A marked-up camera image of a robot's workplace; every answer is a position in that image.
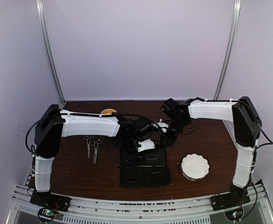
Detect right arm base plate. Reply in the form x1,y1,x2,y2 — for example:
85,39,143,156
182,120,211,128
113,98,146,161
210,193,251,211

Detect aluminium frame post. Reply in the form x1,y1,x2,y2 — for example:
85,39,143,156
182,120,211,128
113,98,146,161
213,0,241,100
36,0,66,105

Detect left circuit board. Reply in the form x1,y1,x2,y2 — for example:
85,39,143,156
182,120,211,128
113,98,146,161
37,208,57,222

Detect front aluminium rail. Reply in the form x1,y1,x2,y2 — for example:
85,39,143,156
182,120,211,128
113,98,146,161
4,183,273,224

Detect white floral ceramic mug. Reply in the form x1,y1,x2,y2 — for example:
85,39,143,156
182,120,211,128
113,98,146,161
101,108,117,114

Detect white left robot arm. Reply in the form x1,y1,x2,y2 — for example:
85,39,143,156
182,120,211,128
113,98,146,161
28,105,155,207

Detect left aluminium frame post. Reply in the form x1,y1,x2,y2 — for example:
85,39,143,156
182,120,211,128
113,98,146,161
36,0,66,105

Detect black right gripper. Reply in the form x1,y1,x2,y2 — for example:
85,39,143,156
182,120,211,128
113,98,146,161
160,118,189,147

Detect right circuit board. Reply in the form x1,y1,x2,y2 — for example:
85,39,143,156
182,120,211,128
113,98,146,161
225,209,244,222

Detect black zippered tool case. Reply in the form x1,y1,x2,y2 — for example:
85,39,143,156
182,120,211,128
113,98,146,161
120,147,171,188

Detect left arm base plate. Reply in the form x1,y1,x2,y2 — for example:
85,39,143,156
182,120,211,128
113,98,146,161
30,192,71,212

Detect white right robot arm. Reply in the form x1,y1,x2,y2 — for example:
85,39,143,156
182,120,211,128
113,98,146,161
160,96,262,206

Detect circuit board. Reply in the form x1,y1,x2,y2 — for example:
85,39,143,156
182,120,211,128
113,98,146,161
37,208,57,222
225,209,244,222

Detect white scalloped ceramic bowl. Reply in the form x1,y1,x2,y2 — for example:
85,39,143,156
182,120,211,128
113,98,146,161
180,154,210,181

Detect silver straight hair scissors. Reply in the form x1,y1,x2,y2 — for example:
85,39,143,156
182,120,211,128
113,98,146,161
84,135,94,158

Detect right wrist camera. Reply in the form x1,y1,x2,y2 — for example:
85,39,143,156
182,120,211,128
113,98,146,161
152,119,169,133

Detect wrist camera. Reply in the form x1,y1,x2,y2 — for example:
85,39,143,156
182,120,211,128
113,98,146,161
152,119,169,133
137,139,156,153

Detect right aluminium frame post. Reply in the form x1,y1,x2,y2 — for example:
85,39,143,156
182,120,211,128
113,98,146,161
213,0,241,100

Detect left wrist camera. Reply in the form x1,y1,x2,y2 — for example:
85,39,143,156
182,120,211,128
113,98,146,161
137,139,156,153

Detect silver thinning hair scissors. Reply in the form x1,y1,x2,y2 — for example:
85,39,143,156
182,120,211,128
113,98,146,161
90,138,102,165

